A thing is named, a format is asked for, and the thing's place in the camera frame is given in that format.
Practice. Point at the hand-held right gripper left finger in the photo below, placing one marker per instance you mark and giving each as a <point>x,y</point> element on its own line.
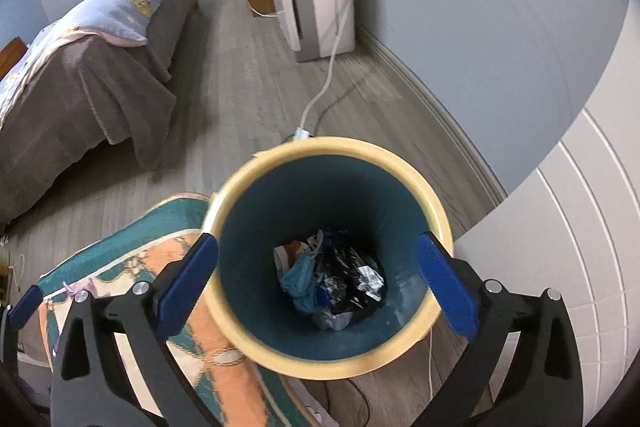
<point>187,287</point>

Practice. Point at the bed with grey blanket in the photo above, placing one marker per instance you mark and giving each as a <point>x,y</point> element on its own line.
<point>75,107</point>

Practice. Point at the red white snack packet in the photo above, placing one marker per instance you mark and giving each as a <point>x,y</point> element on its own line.
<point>287,257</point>

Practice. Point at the teal bin with yellow rim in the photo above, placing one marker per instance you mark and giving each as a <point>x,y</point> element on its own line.
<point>250,217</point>

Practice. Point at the teal orange patterned mat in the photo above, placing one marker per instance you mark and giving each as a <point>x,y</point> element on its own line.
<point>225,357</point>

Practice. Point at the black plastic bag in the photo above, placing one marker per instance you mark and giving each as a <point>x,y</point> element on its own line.
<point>355,277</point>

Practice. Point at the white panelled door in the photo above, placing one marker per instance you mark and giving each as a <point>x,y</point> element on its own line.
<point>575,257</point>

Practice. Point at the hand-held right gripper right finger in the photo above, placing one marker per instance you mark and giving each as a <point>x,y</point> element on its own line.
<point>447,287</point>

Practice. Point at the wooden bed headboard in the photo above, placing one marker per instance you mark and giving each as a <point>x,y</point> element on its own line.
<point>11,57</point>

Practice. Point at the white power strip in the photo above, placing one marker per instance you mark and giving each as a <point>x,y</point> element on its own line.
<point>301,134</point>

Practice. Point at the light blue printed duvet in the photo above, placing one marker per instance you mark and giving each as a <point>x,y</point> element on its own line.
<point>110,7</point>

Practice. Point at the blue face mask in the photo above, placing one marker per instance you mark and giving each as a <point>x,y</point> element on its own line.
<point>300,282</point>

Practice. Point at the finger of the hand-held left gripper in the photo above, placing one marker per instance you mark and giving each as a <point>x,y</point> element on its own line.
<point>25,307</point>

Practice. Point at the clear plastic wrapper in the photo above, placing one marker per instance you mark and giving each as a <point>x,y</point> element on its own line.
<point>332,321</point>

